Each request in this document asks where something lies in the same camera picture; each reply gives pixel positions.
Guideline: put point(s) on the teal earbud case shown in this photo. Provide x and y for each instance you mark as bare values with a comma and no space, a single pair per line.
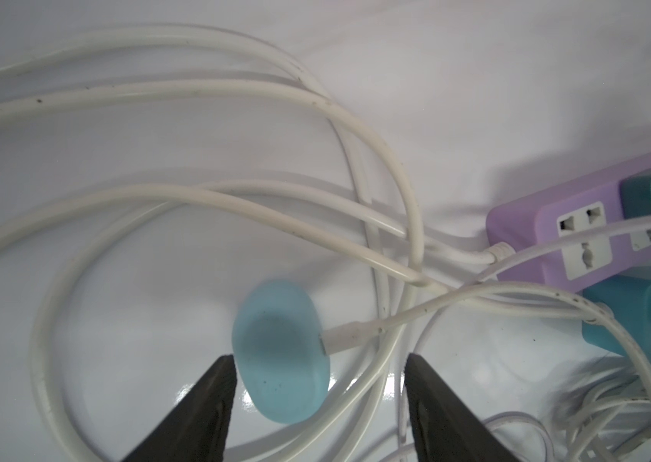
276,341

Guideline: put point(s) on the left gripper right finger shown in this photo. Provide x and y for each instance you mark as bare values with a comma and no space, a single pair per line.
444,428

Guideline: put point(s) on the purple power strip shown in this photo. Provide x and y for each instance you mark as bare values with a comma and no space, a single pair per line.
584,203

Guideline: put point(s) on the teal power strip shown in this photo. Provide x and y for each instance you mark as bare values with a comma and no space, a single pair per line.
629,300

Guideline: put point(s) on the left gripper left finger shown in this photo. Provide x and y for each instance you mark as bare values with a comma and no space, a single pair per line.
197,428

